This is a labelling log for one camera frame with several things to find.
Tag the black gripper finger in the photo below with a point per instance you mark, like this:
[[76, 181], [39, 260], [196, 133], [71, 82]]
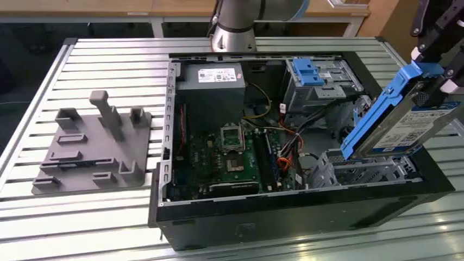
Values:
[[431, 53], [455, 79]]

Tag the hard disk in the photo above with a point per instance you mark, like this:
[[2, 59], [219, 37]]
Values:
[[406, 130]]

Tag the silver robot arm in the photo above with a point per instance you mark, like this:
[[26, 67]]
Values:
[[235, 24]]

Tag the metal disk bay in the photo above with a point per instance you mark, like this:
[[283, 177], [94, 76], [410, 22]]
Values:
[[363, 171]]

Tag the black RAM slot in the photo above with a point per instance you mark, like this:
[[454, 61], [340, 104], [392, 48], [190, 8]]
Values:
[[267, 160], [260, 157]]

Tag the metal drive cage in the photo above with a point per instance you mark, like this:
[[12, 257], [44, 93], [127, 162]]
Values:
[[326, 95]]

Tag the blue plastic cage latch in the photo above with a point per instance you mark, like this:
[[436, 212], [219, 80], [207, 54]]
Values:
[[308, 73]]

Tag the gray power supply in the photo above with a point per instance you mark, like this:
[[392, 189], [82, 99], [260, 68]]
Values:
[[210, 95]]

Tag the black PC case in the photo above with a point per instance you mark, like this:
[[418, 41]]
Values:
[[290, 217]]

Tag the green motherboard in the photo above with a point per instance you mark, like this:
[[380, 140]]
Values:
[[214, 163]]

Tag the gray parts rack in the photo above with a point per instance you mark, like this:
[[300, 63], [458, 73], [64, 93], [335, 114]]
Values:
[[91, 152]]

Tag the dark RAM stick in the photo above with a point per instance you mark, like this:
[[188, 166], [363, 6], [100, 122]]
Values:
[[84, 164]]

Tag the wooden desk white frame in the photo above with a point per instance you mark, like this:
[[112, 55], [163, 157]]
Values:
[[108, 8]]

